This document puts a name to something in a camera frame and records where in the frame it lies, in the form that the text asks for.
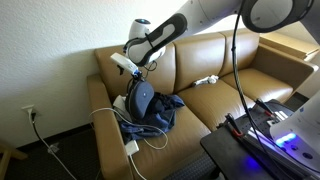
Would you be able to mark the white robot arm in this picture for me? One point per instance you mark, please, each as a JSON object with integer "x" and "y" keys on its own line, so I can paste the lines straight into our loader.
{"x": 200, "y": 16}

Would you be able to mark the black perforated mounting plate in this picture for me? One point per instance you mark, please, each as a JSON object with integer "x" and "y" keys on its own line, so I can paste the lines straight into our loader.
{"x": 258, "y": 123}

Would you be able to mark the white power adapter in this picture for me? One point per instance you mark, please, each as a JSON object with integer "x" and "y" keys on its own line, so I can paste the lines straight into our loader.
{"x": 132, "y": 147}

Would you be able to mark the wooden chair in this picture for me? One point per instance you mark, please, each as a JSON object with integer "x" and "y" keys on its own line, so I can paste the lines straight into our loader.
{"x": 6, "y": 156}

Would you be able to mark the brown leather sofa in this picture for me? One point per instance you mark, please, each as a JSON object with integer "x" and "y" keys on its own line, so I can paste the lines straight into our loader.
{"x": 206, "y": 100}

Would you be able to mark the grey aluminium base plate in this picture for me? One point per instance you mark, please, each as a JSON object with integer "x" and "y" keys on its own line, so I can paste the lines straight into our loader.
{"x": 266, "y": 145}

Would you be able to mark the black robot table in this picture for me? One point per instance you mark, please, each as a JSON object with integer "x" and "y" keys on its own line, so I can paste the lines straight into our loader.
{"x": 226, "y": 156}

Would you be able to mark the blue denim jeans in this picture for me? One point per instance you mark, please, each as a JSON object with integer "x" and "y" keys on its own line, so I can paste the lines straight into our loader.
{"x": 160, "y": 121}

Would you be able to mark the white wall outlet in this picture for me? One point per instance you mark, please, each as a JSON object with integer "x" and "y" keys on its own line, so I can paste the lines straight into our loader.
{"x": 27, "y": 109}

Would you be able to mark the white sock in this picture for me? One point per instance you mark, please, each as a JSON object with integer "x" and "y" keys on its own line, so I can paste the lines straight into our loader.
{"x": 206, "y": 80}

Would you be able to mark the light wooden side table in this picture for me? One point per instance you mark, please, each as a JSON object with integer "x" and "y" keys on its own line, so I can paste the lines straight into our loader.
{"x": 286, "y": 45}

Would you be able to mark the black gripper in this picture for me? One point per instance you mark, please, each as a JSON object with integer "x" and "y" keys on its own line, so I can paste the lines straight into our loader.
{"x": 137, "y": 73}

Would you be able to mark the dark navy garment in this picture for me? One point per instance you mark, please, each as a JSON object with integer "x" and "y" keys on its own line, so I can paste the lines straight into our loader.
{"x": 163, "y": 100}

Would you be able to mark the black round bag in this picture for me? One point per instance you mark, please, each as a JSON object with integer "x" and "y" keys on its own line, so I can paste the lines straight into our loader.
{"x": 141, "y": 98}

